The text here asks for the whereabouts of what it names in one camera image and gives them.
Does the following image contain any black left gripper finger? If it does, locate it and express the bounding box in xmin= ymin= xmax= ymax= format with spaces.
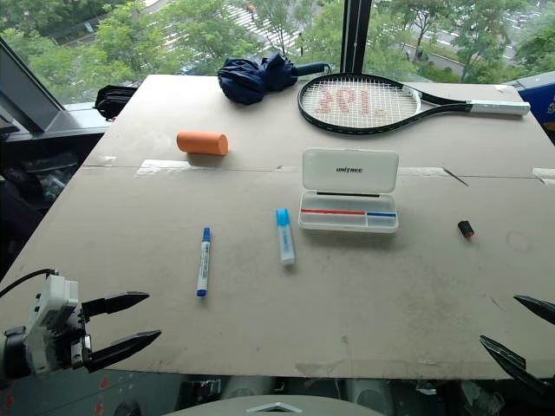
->
xmin=83 ymin=329 xmax=163 ymax=374
xmin=82 ymin=291 xmax=151 ymax=318

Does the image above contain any black white tennis racket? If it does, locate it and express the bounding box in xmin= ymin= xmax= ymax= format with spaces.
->
xmin=297 ymin=72 xmax=532 ymax=136

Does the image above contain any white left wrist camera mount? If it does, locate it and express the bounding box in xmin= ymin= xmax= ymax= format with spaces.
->
xmin=24 ymin=274 xmax=81 ymax=376

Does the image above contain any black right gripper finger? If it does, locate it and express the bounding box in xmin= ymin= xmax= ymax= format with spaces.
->
xmin=513 ymin=295 xmax=555 ymax=327
xmin=479 ymin=335 xmax=555 ymax=397

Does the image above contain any orange foam cylinder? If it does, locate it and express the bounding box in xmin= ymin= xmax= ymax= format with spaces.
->
xmin=176 ymin=130 xmax=230 ymax=157

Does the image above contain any white open pencil case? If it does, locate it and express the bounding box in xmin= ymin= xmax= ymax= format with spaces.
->
xmin=297 ymin=147 xmax=401 ymax=235

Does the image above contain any black window frame post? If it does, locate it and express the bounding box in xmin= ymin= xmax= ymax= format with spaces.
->
xmin=339 ymin=0 xmax=370 ymax=75

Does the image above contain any grey robot torso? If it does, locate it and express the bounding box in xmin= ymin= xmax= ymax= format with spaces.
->
xmin=162 ymin=393 xmax=387 ymax=416

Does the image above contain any black bag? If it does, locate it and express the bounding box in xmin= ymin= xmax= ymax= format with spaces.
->
xmin=94 ymin=85 xmax=139 ymax=122

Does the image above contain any light blue highlighter pen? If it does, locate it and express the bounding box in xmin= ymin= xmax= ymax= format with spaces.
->
xmin=275 ymin=208 xmax=297 ymax=267

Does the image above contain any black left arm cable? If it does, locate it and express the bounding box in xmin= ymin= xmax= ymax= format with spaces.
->
xmin=0 ymin=268 xmax=59 ymax=300

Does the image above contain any navy folded umbrella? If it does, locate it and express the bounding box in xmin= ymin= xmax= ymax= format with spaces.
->
xmin=217 ymin=53 xmax=332 ymax=106

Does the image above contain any blue whiteboard marker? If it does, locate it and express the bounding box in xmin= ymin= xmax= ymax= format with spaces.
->
xmin=195 ymin=226 xmax=213 ymax=298

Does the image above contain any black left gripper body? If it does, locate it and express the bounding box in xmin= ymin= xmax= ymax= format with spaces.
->
xmin=48 ymin=302 xmax=95 ymax=371

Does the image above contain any blue box with print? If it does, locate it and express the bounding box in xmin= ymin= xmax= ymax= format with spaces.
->
xmin=502 ymin=71 xmax=555 ymax=144

